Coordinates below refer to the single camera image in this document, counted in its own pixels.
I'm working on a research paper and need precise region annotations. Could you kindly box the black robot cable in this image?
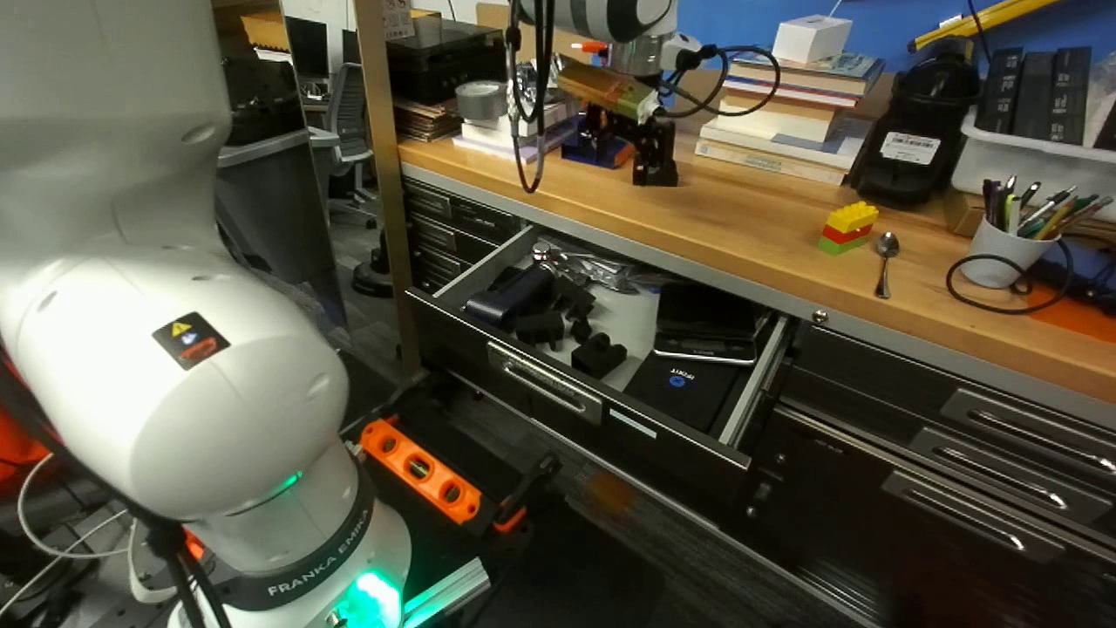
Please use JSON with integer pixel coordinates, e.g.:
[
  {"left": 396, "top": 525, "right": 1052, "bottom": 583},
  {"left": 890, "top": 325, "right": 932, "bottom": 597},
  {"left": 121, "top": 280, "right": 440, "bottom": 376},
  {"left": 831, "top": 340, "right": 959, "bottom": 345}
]
[{"left": 504, "top": 0, "right": 784, "bottom": 199}]

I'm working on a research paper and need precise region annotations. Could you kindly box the wooden side panel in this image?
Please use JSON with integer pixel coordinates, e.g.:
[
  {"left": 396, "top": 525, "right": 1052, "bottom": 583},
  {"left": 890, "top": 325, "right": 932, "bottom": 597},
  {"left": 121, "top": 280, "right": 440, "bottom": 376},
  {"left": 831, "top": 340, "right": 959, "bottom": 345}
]
[{"left": 351, "top": 0, "right": 427, "bottom": 381}]

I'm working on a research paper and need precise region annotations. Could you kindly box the yellow level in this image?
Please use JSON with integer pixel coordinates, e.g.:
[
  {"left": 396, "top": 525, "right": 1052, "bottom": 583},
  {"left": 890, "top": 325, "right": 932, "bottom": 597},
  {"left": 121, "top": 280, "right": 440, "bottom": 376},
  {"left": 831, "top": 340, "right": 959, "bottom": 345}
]
[{"left": 910, "top": 0, "right": 1060, "bottom": 56}]

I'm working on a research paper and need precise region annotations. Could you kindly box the black flat box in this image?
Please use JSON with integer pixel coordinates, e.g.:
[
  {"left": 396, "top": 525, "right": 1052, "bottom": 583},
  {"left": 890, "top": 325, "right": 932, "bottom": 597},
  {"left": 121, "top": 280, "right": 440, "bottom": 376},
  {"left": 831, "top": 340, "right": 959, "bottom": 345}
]
[{"left": 623, "top": 345, "right": 753, "bottom": 437}]

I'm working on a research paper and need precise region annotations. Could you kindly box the black rectangular block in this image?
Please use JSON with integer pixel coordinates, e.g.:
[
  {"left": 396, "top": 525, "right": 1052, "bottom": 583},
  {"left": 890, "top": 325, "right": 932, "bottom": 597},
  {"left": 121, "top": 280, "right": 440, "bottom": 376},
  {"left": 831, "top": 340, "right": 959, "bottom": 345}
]
[
  {"left": 1048, "top": 47, "right": 1094, "bottom": 150},
  {"left": 971, "top": 47, "right": 1025, "bottom": 134},
  {"left": 1013, "top": 49, "right": 1060, "bottom": 143}
]

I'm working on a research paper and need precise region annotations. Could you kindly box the grey metal drawer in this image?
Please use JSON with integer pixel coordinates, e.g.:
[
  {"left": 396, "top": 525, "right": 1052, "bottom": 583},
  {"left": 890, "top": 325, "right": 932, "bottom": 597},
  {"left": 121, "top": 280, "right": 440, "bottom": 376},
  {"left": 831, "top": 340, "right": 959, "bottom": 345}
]
[{"left": 405, "top": 223, "right": 804, "bottom": 502}]

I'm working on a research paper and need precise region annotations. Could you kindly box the stack of books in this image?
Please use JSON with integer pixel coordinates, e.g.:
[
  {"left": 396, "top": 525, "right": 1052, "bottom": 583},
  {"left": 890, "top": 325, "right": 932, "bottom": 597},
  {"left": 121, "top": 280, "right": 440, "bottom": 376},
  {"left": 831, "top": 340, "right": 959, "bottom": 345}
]
[{"left": 694, "top": 49, "right": 887, "bottom": 189}]

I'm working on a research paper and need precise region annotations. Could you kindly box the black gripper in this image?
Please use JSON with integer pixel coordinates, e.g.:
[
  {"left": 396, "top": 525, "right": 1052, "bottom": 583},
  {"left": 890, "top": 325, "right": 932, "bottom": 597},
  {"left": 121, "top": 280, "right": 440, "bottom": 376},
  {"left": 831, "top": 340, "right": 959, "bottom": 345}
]
[{"left": 629, "top": 98, "right": 681, "bottom": 178}]

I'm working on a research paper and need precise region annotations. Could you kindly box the white plastic bin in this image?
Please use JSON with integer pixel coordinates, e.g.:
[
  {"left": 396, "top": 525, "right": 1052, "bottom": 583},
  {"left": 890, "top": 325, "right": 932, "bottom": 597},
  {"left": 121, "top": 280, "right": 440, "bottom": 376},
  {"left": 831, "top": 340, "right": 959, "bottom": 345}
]
[{"left": 948, "top": 110, "right": 1116, "bottom": 202}]

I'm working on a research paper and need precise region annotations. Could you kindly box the grey drawer cabinet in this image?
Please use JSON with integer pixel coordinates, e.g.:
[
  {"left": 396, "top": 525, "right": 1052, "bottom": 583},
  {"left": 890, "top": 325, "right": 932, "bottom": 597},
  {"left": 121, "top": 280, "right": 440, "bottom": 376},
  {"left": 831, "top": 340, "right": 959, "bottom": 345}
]
[
  {"left": 761, "top": 317, "right": 1116, "bottom": 628},
  {"left": 402, "top": 170, "right": 537, "bottom": 292}
]

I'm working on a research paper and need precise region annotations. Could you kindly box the black printer box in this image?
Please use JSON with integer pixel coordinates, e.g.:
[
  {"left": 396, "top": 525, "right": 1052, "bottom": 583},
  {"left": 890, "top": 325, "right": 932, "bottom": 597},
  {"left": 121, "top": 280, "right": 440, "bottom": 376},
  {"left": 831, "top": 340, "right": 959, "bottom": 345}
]
[{"left": 383, "top": 18, "right": 509, "bottom": 105}]

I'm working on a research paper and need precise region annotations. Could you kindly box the blue backboard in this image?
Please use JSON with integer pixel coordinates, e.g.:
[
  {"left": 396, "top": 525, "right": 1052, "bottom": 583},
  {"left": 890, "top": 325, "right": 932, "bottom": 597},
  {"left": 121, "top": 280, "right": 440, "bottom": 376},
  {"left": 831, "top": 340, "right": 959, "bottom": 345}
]
[{"left": 675, "top": 0, "right": 1116, "bottom": 117}]

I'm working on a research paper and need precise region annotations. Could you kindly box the black cable loop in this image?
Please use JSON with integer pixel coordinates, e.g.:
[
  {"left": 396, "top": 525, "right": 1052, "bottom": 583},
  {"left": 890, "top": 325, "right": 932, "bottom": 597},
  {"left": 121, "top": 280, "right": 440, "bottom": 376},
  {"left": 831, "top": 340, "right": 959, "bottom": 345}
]
[{"left": 942, "top": 248, "right": 1078, "bottom": 317}]

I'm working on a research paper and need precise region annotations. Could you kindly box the white cup with pens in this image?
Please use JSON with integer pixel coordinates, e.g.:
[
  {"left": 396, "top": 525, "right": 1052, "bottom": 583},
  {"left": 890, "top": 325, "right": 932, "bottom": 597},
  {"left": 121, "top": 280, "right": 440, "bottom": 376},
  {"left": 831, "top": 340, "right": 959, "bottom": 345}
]
[{"left": 962, "top": 174, "right": 1110, "bottom": 292}]

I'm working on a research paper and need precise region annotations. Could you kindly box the black orange clamp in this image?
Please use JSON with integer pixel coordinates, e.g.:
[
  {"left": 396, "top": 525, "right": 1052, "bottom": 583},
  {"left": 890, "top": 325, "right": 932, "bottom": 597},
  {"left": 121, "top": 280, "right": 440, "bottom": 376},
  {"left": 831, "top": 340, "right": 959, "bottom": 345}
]
[{"left": 483, "top": 451, "right": 563, "bottom": 541}]

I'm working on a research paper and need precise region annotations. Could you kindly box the black digital scale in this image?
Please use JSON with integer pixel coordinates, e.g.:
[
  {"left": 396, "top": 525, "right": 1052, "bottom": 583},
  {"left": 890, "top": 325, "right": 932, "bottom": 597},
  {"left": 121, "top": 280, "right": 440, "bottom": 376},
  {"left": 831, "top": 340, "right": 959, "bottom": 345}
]
[{"left": 651, "top": 280, "right": 777, "bottom": 366}]

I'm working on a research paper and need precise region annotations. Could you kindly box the silver metal spoon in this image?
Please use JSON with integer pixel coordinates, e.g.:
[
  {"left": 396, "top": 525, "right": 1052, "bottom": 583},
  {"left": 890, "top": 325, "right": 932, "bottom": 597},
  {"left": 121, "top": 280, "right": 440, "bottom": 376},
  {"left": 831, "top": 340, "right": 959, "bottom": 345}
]
[{"left": 873, "top": 226, "right": 902, "bottom": 304}]

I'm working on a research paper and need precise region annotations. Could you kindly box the orange spirit level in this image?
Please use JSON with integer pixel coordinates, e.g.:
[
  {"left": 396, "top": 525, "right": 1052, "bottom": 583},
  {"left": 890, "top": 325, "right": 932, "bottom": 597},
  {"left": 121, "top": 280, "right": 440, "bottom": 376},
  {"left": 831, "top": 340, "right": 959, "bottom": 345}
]
[{"left": 351, "top": 414, "right": 489, "bottom": 531}]

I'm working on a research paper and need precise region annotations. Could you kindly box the black bulky equipment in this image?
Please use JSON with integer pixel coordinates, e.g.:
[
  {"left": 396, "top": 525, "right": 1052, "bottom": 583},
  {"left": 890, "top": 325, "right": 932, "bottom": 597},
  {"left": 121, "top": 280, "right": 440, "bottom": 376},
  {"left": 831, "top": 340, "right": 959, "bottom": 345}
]
[{"left": 219, "top": 47, "right": 309, "bottom": 147}]

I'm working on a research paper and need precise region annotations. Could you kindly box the small white box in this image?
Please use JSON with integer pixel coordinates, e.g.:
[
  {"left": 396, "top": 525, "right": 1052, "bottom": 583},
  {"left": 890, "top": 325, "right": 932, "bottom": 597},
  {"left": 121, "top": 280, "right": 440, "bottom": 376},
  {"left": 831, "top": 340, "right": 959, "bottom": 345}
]
[{"left": 767, "top": 13, "right": 855, "bottom": 68}]

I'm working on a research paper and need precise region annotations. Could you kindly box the silver metal tool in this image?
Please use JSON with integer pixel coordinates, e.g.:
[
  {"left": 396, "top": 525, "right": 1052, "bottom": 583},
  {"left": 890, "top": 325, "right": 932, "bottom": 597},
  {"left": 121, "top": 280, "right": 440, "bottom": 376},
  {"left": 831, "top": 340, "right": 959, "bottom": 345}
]
[{"left": 530, "top": 238, "right": 642, "bottom": 291}]

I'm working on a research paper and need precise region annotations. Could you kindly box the grey duct tape roll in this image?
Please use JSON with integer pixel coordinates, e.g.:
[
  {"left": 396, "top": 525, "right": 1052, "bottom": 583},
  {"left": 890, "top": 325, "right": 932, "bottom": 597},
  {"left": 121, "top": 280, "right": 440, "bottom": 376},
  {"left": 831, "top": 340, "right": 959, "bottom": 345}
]
[{"left": 454, "top": 77, "right": 512, "bottom": 127}]

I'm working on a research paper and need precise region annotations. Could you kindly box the stack of brown folders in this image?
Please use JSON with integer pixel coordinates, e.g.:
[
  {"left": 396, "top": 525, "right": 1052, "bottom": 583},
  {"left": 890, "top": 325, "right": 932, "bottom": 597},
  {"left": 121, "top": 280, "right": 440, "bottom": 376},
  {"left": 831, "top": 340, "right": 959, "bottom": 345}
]
[{"left": 393, "top": 102, "right": 463, "bottom": 147}]

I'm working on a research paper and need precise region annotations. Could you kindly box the coloured toy brick stack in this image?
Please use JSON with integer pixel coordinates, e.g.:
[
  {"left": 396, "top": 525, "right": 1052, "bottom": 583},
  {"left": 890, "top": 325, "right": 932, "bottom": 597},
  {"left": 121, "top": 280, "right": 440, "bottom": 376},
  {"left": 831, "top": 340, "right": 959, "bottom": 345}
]
[{"left": 815, "top": 199, "right": 881, "bottom": 259}]

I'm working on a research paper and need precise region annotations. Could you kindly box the orange flat object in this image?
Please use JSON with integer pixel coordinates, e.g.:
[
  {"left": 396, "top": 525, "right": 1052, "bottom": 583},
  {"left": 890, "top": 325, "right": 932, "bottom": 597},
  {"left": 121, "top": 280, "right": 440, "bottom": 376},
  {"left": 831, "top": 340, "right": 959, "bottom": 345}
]
[{"left": 1025, "top": 292, "right": 1116, "bottom": 348}]

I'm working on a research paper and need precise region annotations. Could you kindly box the black device with white label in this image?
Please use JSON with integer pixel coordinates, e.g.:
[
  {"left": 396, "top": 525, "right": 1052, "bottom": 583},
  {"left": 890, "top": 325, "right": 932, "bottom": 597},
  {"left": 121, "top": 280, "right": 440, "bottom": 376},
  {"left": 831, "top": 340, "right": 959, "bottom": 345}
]
[{"left": 839, "top": 43, "right": 982, "bottom": 211}]

